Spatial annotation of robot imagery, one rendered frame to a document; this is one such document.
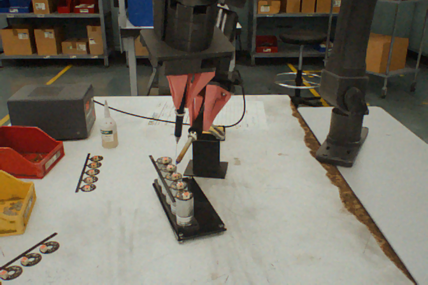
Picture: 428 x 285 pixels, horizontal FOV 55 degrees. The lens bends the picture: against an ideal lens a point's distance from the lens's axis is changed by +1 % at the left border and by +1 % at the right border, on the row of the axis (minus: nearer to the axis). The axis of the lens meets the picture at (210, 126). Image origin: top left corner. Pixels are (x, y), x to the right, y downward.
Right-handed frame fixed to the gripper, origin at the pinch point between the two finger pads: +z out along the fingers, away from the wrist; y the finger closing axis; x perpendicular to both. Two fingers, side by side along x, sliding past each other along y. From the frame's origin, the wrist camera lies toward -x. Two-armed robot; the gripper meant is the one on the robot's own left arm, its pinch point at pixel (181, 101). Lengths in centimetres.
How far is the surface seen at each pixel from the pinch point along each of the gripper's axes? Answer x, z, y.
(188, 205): 9.0, 10.7, 0.8
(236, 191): 2.6, 18.4, -10.6
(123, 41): -176, 89, -29
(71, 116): -29.1, 23.6, 12.3
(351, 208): 13.0, 14.8, -25.0
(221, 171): -4.0, 20.3, -10.8
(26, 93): -36.8, 22.2, 20.3
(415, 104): -146, 147, -264
